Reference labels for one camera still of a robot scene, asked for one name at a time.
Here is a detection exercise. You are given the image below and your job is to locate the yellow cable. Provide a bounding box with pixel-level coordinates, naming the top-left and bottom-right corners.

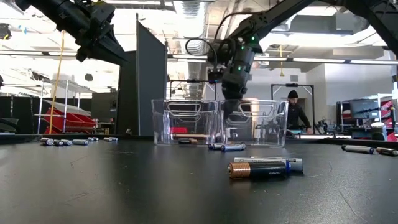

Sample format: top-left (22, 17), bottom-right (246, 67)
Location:
top-left (48, 30), bottom-right (66, 135)

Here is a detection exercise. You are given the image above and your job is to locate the long ceiling light strip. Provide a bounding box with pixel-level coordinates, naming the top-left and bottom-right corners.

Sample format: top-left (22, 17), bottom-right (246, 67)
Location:
top-left (292, 57), bottom-right (346, 64)

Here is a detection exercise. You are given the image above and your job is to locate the yellow hanging strap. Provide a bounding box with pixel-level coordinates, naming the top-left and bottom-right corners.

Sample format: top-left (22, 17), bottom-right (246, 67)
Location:
top-left (279, 45), bottom-right (285, 78)

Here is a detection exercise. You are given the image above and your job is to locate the black metal gantry frame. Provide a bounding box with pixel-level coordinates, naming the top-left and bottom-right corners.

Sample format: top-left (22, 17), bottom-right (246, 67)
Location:
top-left (270, 82), bottom-right (315, 131)

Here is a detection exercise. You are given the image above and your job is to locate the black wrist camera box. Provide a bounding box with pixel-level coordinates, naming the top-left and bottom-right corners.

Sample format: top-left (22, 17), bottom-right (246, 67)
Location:
top-left (207, 68), bottom-right (225, 85)

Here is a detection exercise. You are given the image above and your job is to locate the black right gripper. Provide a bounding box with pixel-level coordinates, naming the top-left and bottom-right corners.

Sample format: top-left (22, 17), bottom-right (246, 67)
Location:
top-left (221, 46), bottom-right (256, 121)

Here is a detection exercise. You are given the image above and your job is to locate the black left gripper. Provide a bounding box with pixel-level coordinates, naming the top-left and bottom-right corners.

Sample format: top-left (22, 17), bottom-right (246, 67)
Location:
top-left (74, 0), bottom-right (131, 67)

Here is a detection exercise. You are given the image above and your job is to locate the red equipment rack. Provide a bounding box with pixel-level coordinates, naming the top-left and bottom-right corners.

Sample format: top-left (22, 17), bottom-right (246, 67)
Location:
top-left (381, 98), bottom-right (398, 141)

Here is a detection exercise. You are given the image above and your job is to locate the white round canister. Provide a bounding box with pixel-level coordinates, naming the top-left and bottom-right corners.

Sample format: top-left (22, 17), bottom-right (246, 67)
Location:
top-left (371, 121), bottom-right (387, 141)

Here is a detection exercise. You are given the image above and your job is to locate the clear plastic bin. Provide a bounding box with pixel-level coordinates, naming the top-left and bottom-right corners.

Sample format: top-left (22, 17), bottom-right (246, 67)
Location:
top-left (151, 98), bottom-right (221, 146)
top-left (218, 98), bottom-right (289, 147)

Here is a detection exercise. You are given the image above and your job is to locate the computer monitor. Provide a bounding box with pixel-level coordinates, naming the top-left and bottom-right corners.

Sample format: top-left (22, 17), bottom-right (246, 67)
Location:
top-left (348, 98), bottom-right (381, 121)

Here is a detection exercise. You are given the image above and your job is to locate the person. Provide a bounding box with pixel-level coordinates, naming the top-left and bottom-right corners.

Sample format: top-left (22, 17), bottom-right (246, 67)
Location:
top-left (285, 89), bottom-right (314, 135)

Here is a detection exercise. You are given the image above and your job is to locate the black partition panel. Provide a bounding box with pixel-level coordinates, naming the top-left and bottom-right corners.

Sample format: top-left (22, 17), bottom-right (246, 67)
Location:
top-left (116, 12), bottom-right (169, 137)

